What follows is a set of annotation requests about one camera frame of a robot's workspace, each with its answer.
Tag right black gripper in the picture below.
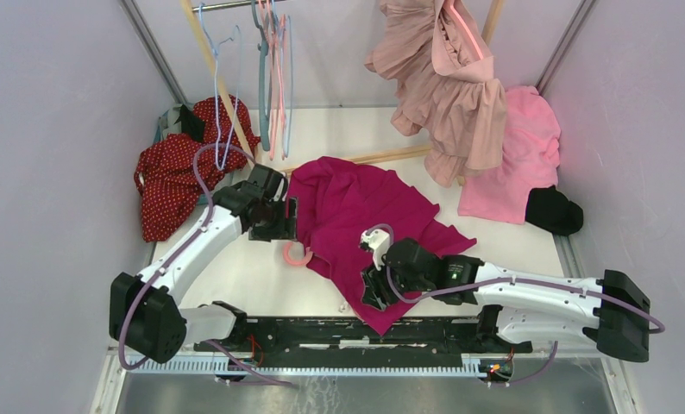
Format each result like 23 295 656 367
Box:
360 250 431 311

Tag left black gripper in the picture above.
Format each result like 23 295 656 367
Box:
249 195 299 242

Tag magenta garment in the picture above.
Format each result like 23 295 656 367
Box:
286 156 479 337

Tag dusty pink skirt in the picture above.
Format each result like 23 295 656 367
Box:
364 1 506 187

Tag pink plastic hanger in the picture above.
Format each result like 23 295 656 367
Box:
445 0 484 60

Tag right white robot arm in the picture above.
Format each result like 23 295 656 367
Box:
360 229 664 363

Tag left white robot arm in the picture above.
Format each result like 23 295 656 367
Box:
109 165 298 363

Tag grey teal hanger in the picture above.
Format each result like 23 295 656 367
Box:
251 1 271 151

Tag light blue hanger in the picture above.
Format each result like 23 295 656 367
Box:
198 2 242 171

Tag red polka dot garment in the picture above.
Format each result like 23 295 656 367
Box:
134 96 261 242

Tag teal basket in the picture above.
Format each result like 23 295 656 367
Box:
144 100 224 205

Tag black cloth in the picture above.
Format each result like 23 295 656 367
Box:
525 185 584 236

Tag pink towel garment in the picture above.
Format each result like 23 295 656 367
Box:
457 86 562 224

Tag wooden clothes rack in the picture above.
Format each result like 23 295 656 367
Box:
180 1 505 165

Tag white slotted cable duct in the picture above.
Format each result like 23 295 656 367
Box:
135 354 487 379

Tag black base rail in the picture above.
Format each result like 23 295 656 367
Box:
219 317 533 368

